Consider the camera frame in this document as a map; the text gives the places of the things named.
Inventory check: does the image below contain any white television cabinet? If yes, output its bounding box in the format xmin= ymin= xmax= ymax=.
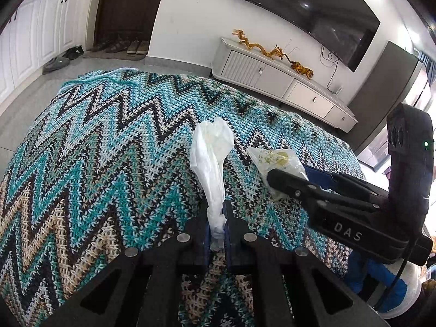
xmin=211 ymin=37 xmax=358 ymax=133

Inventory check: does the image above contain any zigzag knitted blanket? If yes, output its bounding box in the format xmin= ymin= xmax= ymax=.
xmin=0 ymin=69 xmax=367 ymax=327

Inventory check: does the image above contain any plain white plastic bag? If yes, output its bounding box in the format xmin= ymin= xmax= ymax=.
xmin=189 ymin=116 xmax=235 ymax=242

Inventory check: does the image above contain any dark brown entrance door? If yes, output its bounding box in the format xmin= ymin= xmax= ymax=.
xmin=93 ymin=0 xmax=171 ymax=53

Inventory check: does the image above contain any brown doormat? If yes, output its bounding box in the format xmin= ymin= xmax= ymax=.
xmin=83 ymin=49 xmax=149 ymax=60

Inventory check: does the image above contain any black television cable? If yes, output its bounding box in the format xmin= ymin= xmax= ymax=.
xmin=318 ymin=44 xmax=341 ymax=91

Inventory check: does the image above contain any white shoe cabinet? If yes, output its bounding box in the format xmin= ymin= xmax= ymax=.
xmin=0 ymin=0 xmax=84 ymax=106

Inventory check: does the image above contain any grey slippers pair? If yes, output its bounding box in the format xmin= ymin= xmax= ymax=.
xmin=43 ymin=57 xmax=70 ymax=74

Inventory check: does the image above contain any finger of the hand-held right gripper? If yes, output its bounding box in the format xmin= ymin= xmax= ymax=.
xmin=267 ymin=168 xmax=375 ymax=212
xmin=303 ymin=165 xmax=389 ymax=203

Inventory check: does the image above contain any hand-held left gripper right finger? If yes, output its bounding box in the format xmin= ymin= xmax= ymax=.
xmin=223 ymin=201 xmax=390 ymax=327

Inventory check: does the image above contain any black sneakers pair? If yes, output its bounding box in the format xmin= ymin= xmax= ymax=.
xmin=61 ymin=45 xmax=84 ymax=59

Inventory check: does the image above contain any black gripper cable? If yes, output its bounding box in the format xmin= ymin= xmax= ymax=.
xmin=375 ymin=235 xmax=418 ymax=310

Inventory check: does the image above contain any white bin with blue bag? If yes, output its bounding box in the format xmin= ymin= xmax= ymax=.
xmin=342 ymin=250 xmax=425 ymax=314

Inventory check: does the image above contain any brown sandals pair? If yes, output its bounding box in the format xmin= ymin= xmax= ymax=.
xmin=105 ymin=37 xmax=132 ymax=54

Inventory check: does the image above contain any grey refrigerator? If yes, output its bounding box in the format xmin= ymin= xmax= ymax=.
xmin=347 ymin=40 xmax=433 ymax=174

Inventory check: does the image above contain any blue curtain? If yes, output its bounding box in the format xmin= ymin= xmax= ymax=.
xmin=417 ymin=49 xmax=436 ymax=86

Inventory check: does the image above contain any long golden dragon figurine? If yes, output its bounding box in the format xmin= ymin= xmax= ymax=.
xmin=232 ymin=29 xmax=264 ymax=51

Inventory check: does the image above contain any golden tiger figurine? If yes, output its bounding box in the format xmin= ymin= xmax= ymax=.
xmin=289 ymin=60 xmax=314 ymax=80

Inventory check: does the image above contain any clear packet with yellow print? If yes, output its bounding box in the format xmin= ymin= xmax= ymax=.
xmin=246 ymin=146 xmax=309 ymax=200

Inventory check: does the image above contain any short golden dragon figurine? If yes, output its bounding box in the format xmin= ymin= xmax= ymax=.
xmin=262 ymin=44 xmax=290 ymax=61

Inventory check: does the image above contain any black wall television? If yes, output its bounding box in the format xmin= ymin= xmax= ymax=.
xmin=227 ymin=0 xmax=381 ymax=73

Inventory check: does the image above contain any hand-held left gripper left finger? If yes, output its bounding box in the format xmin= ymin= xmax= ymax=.
xmin=41 ymin=199 xmax=210 ymax=327

